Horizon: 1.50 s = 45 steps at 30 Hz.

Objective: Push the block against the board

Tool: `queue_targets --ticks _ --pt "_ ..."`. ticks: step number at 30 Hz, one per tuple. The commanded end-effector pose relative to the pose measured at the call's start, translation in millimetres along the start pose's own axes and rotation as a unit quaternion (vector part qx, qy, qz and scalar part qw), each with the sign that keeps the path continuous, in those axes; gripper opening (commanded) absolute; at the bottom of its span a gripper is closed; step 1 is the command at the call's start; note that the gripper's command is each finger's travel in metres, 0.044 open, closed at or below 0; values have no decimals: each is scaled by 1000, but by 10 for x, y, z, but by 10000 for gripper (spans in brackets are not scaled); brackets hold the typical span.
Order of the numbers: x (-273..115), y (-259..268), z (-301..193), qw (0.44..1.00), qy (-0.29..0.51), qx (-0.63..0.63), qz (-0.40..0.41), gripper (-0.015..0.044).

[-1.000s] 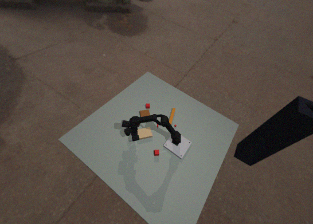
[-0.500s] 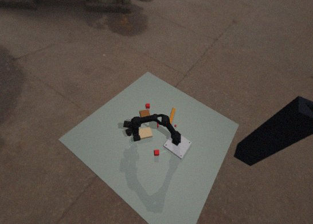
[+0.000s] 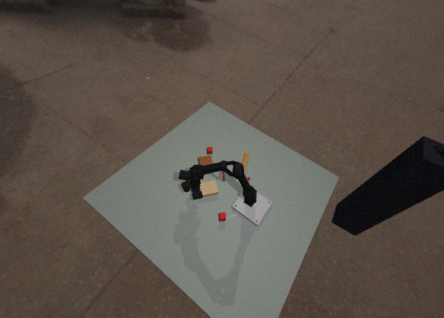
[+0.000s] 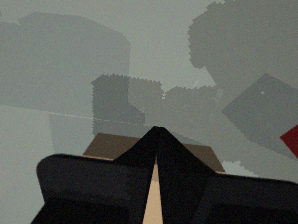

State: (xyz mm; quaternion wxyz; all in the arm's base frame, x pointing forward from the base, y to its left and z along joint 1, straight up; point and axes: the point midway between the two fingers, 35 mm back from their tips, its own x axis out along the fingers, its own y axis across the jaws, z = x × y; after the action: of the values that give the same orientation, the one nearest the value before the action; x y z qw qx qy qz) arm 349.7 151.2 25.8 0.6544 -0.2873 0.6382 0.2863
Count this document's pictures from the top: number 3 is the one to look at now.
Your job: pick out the orange rectangular block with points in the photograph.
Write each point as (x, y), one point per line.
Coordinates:
(245, 160)

